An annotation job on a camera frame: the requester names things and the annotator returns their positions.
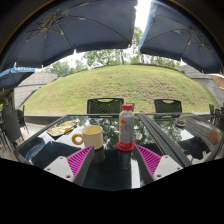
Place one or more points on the brown paper sheet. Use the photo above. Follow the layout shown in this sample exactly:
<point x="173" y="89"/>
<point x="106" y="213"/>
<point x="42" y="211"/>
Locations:
<point x="213" y="136"/>

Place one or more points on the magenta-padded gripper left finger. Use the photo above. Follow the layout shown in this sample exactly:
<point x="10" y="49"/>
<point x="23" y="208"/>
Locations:
<point x="61" y="168"/>

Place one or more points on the yellow foil packet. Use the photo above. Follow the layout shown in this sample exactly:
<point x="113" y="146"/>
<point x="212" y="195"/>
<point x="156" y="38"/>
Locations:
<point x="61" y="129"/>

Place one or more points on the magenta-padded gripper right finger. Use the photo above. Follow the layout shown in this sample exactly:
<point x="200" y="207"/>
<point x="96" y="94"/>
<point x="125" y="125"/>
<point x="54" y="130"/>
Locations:
<point x="166" y="166"/>

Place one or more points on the red-capped clear drink bottle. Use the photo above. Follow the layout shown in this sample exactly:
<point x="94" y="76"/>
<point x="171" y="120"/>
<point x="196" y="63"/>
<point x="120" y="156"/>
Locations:
<point x="126" y="126"/>

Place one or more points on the small glass ashtray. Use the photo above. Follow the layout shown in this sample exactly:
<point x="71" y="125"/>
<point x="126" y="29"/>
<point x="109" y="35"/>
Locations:
<point x="180" y="123"/>

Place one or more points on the person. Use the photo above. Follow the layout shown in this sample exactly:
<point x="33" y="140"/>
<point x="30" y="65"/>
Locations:
<point x="6" y="107"/>

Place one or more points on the blue umbrella with light trim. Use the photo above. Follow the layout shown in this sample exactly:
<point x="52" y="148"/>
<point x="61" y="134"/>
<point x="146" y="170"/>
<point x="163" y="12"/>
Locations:
<point x="15" y="77"/>

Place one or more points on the dark blue patio umbrella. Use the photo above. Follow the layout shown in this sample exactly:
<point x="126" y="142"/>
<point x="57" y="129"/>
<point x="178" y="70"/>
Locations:
<point x="183" y="36"/>
<point x="66" y="33"/>

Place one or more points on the black wicker chair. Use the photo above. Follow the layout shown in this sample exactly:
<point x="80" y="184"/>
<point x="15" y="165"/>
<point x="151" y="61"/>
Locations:
<point x="22" y="118"/>
<point x="167" y="106"/>
<point x="212" y="112"/>
<point x="105" y="106"/>
<point x="220" y="118"/>

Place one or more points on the beige patio umbrella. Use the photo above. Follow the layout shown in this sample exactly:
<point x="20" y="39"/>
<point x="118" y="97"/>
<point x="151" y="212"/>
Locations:
<point x="218" y="81"/>

